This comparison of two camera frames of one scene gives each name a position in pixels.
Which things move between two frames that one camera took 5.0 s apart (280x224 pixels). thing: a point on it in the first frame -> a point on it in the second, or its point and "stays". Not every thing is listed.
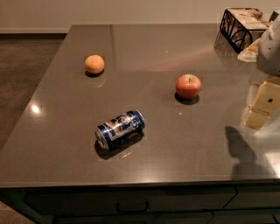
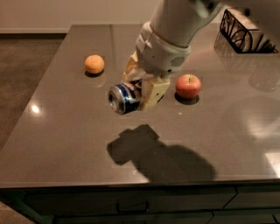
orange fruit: (94, 64) stays
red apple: (188, 86) stays
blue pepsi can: (120, 129) -> (124, 98)
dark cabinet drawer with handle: (134, 200) stays
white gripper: (269, 53) -> (160, 59)
